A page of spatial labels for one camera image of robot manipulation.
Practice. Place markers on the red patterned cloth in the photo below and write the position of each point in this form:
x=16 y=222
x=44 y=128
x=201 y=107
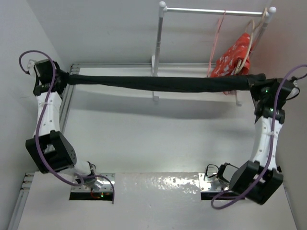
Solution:
x=225 y=64

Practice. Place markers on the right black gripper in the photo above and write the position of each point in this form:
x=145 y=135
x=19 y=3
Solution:
x=255 y=86

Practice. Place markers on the metal base plate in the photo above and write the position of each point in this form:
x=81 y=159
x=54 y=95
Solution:
x=103 y=182
x=213 y=184

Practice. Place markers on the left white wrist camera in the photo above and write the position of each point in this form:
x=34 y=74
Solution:
x=31 y=68

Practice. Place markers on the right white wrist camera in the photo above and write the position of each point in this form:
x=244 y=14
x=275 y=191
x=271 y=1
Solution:
x=295 y=91

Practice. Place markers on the aluminium frame rail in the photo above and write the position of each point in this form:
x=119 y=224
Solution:
x=141 y=68

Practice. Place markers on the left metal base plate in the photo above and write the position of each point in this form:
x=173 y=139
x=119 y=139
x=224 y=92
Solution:
x=103 y=182

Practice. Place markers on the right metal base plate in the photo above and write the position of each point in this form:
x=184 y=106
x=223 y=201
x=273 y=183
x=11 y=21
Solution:
x=213 y=184

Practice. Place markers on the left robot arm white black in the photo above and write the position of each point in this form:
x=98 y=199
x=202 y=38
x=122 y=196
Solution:
x=48 y=147

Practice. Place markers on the white clothes rack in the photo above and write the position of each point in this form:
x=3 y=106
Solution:
x=163 y=8

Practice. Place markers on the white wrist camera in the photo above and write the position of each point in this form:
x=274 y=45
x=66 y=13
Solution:
x=295 y=91
x=31 y=68

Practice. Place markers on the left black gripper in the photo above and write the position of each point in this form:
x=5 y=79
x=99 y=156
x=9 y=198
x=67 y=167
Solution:
x=64 y=78

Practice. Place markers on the wooden hanger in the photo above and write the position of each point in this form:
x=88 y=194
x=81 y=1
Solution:
x=244 y=45

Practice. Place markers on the black trousers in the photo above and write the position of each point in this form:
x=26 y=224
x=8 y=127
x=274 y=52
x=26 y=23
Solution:
x=173 y=84

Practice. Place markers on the pink wire hanger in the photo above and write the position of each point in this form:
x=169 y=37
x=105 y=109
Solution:
x=218 y=28

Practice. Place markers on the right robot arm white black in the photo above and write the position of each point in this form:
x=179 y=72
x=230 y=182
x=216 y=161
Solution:
x=259 y=178

